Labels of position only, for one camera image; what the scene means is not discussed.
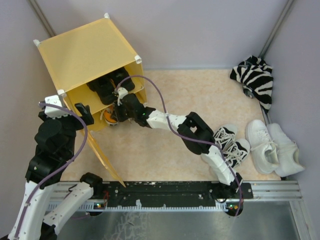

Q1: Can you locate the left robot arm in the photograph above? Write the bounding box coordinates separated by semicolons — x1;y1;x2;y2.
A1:
7;101;94;240

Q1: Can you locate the yellow cabinet door panel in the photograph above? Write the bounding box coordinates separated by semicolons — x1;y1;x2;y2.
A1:
87;131;126;187

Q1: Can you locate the black white sneaker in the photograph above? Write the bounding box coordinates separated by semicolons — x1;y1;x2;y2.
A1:
223;138;251;168
213;124;238;151

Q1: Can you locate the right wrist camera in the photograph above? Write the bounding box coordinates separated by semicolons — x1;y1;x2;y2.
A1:
115;87;129;106

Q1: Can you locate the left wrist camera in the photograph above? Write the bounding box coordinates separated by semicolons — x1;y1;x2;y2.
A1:
38;95;70;119

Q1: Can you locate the yellow shoe cabinet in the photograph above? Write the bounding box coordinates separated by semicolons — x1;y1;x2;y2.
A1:
33;14;147;131

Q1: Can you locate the zebra striped cloth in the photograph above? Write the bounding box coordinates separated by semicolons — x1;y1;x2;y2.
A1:
229;55;274;112

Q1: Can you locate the orange sneaker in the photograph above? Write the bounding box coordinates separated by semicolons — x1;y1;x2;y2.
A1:
99;105;118;126

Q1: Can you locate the black shoe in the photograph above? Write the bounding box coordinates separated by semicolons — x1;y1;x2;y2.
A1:
109;67;135;92
87;76;117;105

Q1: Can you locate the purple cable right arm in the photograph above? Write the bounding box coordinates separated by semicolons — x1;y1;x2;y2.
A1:
115;75;245;216

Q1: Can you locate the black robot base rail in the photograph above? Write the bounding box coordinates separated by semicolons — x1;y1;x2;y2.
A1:
62;180;254;216

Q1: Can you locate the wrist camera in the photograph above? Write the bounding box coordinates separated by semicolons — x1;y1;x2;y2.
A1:
115;87;129;106
38;95;70;119

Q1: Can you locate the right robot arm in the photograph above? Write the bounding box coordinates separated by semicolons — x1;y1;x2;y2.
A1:
112;93;242;198

